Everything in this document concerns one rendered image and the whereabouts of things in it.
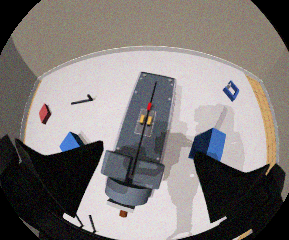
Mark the blue rectangular block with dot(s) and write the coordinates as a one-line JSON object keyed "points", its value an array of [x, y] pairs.
{"points": [[210, 142]]}

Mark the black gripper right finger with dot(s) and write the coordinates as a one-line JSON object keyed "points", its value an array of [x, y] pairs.
{"points": [[223, 186]]}

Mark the red rectangular block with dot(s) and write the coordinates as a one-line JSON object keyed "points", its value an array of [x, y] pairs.
{"points": [[44, 114]]}

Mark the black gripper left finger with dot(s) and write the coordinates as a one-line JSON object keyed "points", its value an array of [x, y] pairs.
{"points": [[65, 175]]}

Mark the blue cube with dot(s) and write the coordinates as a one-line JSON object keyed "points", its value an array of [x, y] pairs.
{"points": [[71, 141]]}

